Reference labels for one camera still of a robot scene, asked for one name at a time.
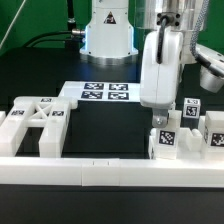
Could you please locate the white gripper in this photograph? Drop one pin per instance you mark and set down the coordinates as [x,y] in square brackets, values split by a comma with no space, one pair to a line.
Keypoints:
[159,82]

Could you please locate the white chair seat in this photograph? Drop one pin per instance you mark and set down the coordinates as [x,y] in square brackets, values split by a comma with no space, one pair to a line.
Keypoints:
[189,144]

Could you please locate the white chair nut peg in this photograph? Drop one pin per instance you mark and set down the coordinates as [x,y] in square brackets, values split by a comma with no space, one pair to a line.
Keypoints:
[167,138]

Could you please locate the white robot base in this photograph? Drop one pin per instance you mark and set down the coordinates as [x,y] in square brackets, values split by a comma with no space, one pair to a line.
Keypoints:
[109,36]

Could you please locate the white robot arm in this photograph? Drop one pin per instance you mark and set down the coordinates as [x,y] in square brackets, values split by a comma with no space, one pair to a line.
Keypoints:
[179,16]

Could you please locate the white part at left edge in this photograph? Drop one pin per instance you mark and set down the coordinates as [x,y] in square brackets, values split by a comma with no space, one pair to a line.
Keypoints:
[2,117]

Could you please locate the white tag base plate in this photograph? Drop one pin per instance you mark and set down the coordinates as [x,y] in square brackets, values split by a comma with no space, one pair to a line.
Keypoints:
[101,91]

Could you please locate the white chair back frame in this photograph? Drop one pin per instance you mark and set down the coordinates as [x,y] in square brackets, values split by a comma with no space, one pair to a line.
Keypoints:
[52,114]

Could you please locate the white obstacle fence wall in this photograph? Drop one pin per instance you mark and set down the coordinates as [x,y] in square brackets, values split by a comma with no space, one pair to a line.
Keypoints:
[111,172]

